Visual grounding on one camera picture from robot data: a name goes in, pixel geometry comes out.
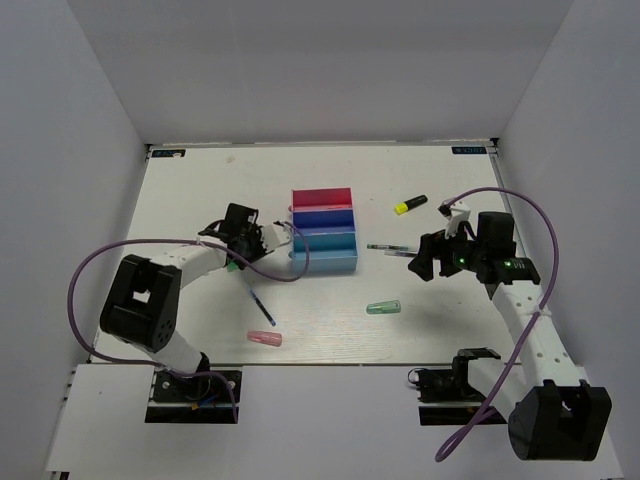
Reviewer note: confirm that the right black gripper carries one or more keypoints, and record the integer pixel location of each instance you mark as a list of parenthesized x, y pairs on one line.
[(436, 245)]

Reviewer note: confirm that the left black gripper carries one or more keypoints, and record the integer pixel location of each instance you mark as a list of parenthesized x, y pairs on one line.
[(255, 231)]

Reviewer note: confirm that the yellow highlighter marker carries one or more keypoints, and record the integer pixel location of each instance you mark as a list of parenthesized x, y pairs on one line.
[(411, 204)]

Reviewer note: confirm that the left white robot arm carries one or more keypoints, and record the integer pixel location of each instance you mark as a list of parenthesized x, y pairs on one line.
[(141, 308)]

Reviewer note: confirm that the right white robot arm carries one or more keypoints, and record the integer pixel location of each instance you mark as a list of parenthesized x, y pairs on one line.
[(551, 410)]

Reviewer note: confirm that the purple pen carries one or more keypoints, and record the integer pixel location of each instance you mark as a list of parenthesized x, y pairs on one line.
[(405, 254)]

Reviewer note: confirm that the green patterned pen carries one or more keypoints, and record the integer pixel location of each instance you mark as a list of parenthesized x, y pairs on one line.
[(391, 247)]

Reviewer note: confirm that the dark blue container bin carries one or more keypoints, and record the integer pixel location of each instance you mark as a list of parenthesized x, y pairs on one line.
[(323, 221)]

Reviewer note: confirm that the blue pen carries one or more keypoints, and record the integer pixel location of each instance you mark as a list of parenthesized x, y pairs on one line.
[(262, 307)]

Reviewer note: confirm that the light blue container bin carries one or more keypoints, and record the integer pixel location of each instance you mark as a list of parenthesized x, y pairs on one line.
[(329, 251)]

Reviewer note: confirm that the red container bin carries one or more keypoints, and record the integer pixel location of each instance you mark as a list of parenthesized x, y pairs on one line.
[(321, 199)]

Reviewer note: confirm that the left blue table label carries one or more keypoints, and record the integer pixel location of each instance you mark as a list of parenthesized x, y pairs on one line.
[(168, 153)]

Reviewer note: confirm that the blue table label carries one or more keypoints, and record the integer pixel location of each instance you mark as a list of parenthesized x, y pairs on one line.
[(469, 150), (168, 153)]

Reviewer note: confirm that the right blue table label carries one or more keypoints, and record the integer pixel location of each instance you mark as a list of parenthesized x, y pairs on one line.
[(469, 150)]

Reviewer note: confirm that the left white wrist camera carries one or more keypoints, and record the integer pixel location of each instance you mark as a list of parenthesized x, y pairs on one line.
[(275, 236)]

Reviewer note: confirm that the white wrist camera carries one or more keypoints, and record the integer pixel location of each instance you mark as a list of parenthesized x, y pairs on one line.
[(456, 213), (275, 236)]

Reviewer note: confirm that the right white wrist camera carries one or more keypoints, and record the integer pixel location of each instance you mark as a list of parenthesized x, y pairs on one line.
[(456, 213)]

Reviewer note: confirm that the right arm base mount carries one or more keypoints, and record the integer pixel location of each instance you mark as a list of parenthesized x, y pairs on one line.
[(441, 402)]

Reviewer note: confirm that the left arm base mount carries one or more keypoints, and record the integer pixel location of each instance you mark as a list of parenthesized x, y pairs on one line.
[(188, 401)]

